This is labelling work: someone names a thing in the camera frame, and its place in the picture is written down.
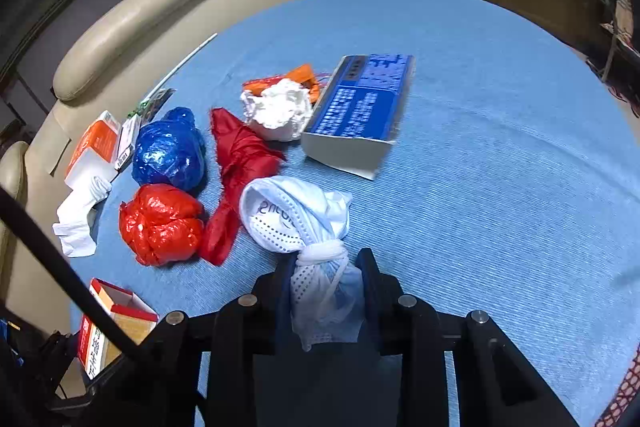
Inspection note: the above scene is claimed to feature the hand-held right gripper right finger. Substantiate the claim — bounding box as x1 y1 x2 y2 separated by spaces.
356 248 581 427

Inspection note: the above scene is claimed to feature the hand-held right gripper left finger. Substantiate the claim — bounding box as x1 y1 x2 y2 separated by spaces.
135 257 301 427

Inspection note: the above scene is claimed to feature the orange and white carton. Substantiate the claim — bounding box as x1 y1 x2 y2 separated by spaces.
77 278 159 374

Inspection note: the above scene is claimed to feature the face mask bundle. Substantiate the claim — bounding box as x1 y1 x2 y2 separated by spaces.
239 176 368 352

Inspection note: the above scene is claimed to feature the white paper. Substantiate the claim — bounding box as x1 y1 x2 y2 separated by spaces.
239 77 315 142

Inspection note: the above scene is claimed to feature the orange packet with red string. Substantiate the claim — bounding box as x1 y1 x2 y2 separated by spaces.
242 63 332 105

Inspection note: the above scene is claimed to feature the red mesh basket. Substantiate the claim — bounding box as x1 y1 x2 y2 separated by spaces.
594 341 640 427

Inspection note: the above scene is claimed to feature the red plastic bag ball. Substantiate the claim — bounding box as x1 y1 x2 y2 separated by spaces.
118 183 206 268

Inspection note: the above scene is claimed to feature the red flat plastic bag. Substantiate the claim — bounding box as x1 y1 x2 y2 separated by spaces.
199 107 287 267

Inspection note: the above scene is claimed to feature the blue printed box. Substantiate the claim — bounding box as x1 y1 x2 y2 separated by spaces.
300 53 417 181

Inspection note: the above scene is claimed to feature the blue plastic bag ball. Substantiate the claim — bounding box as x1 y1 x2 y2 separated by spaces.
131 106 207 194

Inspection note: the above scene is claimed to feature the small white and black packet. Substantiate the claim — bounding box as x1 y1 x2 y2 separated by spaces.
114 114 143 172

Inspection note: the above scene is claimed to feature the green and black packet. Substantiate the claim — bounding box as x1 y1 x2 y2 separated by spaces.
127 88 176 120

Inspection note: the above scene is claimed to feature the orange and white box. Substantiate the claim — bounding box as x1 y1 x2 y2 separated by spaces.
64 109 123 188

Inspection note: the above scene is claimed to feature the thin white stick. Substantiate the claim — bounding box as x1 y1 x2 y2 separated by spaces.
142 32 219 100

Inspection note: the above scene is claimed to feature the beige leather sofa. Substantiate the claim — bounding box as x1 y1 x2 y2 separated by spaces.
0 0 321 323

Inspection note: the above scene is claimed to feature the black cable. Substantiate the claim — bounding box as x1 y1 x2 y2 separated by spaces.
0 186 153 360

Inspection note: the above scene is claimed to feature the metal frame chair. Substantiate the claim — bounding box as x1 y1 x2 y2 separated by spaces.
597 0 640 84

